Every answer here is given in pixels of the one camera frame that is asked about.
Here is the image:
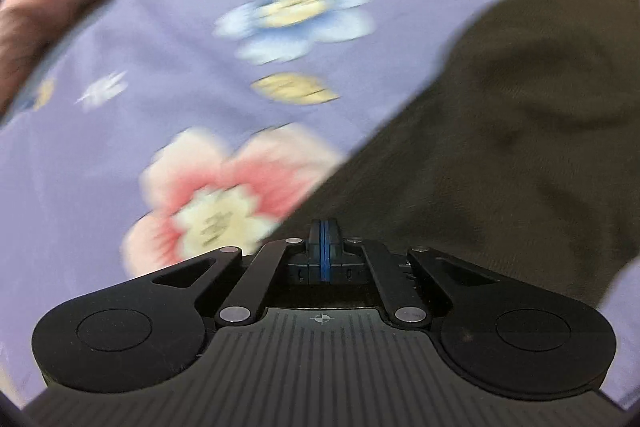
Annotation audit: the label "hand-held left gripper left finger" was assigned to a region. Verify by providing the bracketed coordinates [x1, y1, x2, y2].
[152, 219, 326, 328]

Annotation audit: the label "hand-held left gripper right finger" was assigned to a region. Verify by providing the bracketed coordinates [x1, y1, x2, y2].
[324, 218, 501, 331]

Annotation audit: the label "dark brown pants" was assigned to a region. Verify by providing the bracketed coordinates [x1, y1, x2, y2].
[278, 0, 640, 311]

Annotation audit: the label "purple floral bed sheet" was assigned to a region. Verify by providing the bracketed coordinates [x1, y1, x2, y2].
[0, 0, 640, 408]

